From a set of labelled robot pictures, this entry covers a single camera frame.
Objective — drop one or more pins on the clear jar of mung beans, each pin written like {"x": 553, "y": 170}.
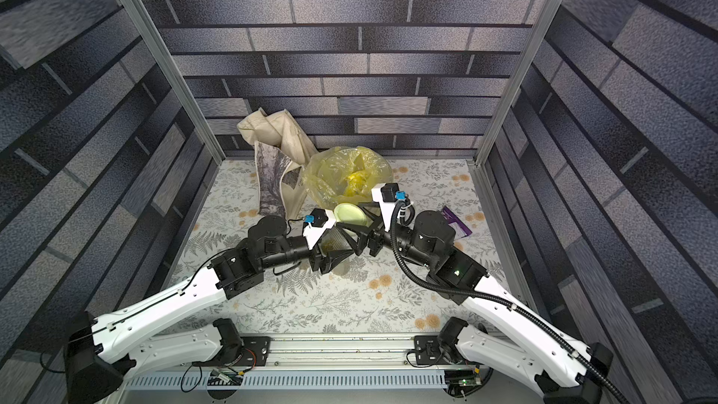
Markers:
{"x": 333, "y": 244}

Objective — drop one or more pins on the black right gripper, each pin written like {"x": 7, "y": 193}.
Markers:
{"x": 373, "y": 238}

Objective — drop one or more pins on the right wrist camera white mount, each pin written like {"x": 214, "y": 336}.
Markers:
{"x": 386, "y": 195}

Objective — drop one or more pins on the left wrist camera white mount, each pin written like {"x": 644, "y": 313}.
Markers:
{"x": 316, "y": 224}

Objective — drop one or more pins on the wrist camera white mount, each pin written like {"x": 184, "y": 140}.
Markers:
{"x": 316, "y": 224}
{"x": 386, "y": 195}

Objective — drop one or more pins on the beige printed tote bag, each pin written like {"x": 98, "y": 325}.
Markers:
{"x": 281, "y": 150}

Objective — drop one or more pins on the aluminium frame post left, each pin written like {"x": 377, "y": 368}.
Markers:
{"x": 148, "y": 31}

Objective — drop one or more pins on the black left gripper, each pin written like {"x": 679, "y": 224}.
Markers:
{"x": 328, "y": 262}

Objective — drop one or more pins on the aluminium frame post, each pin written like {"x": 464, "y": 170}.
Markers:
{"x": 148, "y": 31}
{"x": 512, "y": 89}

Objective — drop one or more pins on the green circuit board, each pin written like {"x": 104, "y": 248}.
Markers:
{"x": 220, "y": 378}
{"x": 461, "y": 382}

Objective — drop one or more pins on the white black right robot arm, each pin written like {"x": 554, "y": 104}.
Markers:
{"x": 547, "y": 360}

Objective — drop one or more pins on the small clear bean jar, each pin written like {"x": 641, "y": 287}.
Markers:
{"x": 342, "y": 268}

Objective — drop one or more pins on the purple packet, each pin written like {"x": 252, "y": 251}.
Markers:
{"x": 461, "y": 230}

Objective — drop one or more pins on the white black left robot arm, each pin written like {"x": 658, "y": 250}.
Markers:
{"x": 104, "y": 351}

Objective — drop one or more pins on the aluminium frame post right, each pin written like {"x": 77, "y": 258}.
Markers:
{"x": 512, "y": 89}

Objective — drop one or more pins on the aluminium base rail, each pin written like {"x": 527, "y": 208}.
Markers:
{"x": 323, "y": 362}

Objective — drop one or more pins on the green circuit board left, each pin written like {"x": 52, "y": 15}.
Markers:
{"x": 220, "y": 378}

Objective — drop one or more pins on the green circuit board right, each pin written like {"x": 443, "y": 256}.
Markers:
{"x": 461, "y": 382}

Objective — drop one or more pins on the yellow plastic trash bag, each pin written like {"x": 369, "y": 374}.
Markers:
{"x": 344, "y": 175}

